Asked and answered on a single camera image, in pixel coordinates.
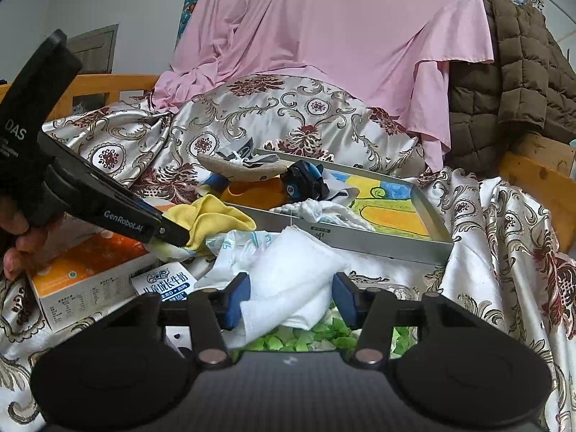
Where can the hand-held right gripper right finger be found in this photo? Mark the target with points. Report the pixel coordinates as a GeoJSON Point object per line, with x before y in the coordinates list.
{"type": "Point", "coordinates": [344, 297]}

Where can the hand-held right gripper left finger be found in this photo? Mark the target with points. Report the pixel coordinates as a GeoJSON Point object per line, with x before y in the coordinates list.
{"type": "Point", "coordinates": [238, 297]}

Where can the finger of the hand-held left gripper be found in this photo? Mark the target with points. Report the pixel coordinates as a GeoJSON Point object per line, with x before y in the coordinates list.
{"type": "Point", "coordinates": [150, 209]}
{"type": "Point", "coordinates": [173, 233]}

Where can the white towel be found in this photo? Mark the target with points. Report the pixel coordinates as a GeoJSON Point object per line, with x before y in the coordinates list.
{"type": "Point", "coordinates": [288, 279]}

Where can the grey shallow box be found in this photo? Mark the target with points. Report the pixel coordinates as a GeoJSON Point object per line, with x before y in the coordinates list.
{"type": "Point", "coordinates": [360, 243]}

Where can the blue black soft toy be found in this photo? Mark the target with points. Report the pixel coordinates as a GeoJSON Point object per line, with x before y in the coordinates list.
{"type": "Point", "coordinates": [299, 180]}

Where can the person's left hand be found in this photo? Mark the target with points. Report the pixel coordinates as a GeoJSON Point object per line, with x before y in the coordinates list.
{"type": "Point", "coordinates": [15, 256]}

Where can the white blue printed cloth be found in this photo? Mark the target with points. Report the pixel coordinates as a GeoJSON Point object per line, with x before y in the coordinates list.
{"type": "Point", "coordinates": [234, 252]}

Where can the small printed milk carton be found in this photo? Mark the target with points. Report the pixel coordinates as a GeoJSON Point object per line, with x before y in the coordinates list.
{"type": "Point", "coordinates": [166, 283]}

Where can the bag of green white pieces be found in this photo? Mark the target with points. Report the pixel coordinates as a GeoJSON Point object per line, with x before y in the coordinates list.
{"type": "Point", "coordinates": [306, 339]}

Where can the white mesh cloth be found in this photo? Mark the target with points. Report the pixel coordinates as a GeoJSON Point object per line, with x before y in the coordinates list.
{"type": "Point", "coordinates": [324, 213]}

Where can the orange white carton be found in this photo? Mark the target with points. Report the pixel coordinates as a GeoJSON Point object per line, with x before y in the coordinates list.
{"type": "Point", "coordinates": [90, 274]}

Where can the yellow blue printed cloth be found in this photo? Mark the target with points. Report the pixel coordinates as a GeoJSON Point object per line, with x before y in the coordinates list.
{"type": "Point", "coordinates": [391, 216]}

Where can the grey door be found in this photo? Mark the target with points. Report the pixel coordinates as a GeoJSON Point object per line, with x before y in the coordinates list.
{"type": "Point", "coordinates": [94, 51]}

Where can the floral satin blanket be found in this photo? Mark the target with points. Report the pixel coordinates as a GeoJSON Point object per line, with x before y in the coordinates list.
{"type": "Point", "coordinates": [495, 301]}

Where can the pink cloth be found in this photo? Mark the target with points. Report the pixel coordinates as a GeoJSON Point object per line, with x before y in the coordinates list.
{"type": "Point", "coordinates": [337, 31]}

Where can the brown quilted jacket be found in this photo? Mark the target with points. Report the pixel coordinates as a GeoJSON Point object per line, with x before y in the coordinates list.
{"type": "Point", "coordinates": [517, 76]}

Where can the wooden bed rail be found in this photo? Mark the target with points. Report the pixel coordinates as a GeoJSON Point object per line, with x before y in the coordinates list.
{"type": "Point", "coordinates": [540, 189]}
{"type": "Point", "coordinates": [112, 90]}

